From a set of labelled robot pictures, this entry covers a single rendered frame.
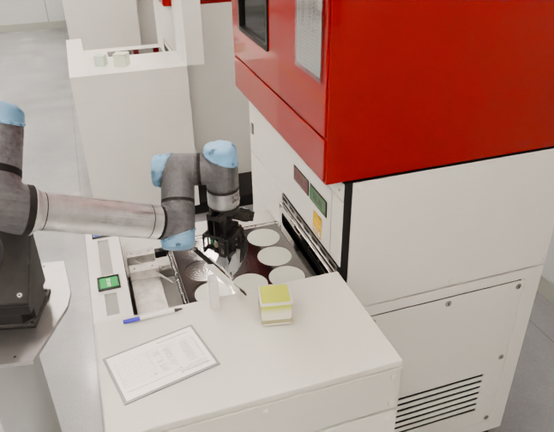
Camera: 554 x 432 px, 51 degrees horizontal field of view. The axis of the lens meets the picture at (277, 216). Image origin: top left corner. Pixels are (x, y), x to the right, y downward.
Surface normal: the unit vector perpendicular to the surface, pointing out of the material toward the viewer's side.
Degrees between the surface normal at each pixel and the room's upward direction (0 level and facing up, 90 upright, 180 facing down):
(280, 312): 90
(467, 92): 90
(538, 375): 0
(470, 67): 90
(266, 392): 0
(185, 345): 0
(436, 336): 90
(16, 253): 47
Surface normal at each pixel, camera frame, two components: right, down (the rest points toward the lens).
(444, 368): 0.32, 0.48
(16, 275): 0.05, -0.22
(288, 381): -0.01, -0.86
